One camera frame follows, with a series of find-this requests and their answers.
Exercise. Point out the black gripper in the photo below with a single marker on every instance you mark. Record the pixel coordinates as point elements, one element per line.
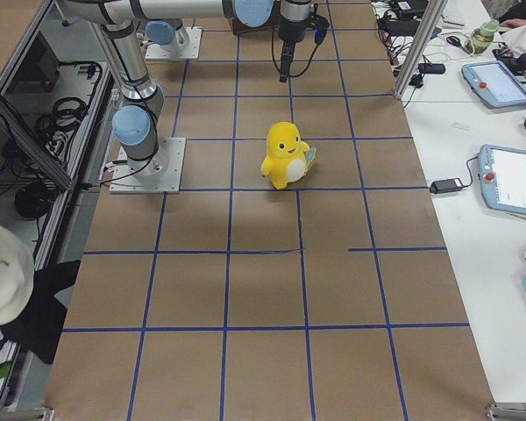
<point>289,29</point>

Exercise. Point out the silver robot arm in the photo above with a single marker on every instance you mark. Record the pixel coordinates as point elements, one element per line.
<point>169,35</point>
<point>114,23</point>

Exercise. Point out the yellow dinosaur plush toy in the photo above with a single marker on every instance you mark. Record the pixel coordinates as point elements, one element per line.
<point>288,157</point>

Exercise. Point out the green drink bottle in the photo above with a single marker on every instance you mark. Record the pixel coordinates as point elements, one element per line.
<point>482,37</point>

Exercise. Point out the far blue teach pendant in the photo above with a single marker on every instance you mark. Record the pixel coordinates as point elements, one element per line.
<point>494,84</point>

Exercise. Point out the blue teach pendant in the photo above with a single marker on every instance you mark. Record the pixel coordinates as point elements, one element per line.
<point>503,178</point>
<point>494,84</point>

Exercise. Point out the black power adapter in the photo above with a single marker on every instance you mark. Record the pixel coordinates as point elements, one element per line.
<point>446,186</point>

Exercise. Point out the near blue teach pendant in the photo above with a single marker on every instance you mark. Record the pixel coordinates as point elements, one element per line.
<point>503,178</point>

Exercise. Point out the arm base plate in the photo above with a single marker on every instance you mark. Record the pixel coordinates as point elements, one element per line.
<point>161,174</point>
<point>156,53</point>

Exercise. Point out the aluminium frame post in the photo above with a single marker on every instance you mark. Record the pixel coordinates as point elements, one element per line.
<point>422,37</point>

